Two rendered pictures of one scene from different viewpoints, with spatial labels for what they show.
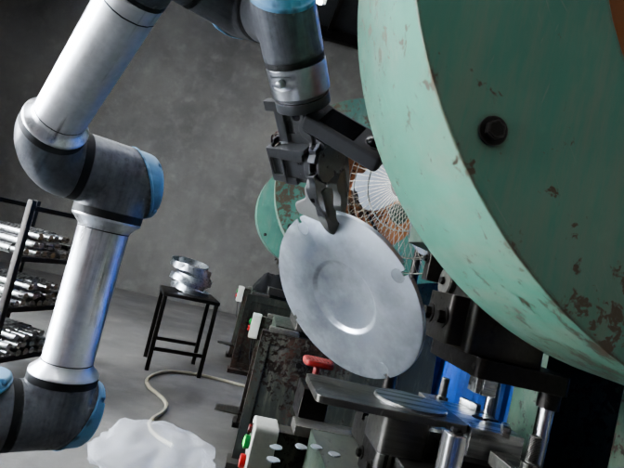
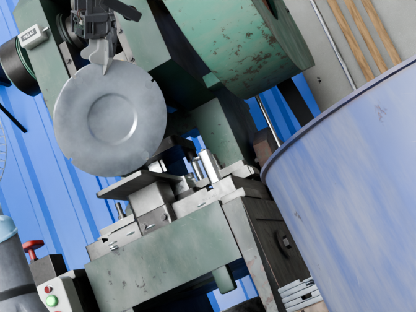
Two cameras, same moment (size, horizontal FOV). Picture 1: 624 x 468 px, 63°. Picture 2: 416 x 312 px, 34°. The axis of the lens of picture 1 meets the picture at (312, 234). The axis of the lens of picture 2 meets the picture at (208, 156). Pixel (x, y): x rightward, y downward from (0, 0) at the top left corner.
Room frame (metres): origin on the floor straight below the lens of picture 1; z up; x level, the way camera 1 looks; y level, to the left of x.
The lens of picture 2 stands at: (0.01, 1.31, 0.37)
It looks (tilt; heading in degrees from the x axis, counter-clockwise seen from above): 14 degrees up; 293
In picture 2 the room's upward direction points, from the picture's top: 23 degrees counter-clockwise
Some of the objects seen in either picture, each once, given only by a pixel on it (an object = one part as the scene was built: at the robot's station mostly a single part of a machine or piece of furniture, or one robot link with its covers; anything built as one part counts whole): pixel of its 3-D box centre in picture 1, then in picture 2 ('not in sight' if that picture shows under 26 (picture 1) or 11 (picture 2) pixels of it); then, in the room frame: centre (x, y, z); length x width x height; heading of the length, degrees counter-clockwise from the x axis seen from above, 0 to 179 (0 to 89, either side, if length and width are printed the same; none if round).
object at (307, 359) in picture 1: (315, 374); (33, 257); (1.18, -0.08, 0.72); 0.07 x 0.06 x 0.08; 97
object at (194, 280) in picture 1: (184, 312); not in sight; (3.79, 0.78, 0.40); 0.45 x 0.40 x 0.79; 19
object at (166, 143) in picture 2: (492, 370); (157, 162); (0.89, -0.36, 0.86); 0.20 x 0.16 x 0.05; 7
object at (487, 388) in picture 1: (481, 382); (158, 168); (0.89, -0.34, 0.84); 0.05 x 0.03 x 0.04; 7
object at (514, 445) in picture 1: (474, 430); (169, 195); (0.89, -0.35, 0.76); 0.15 x 0.09 x 0.05; 7
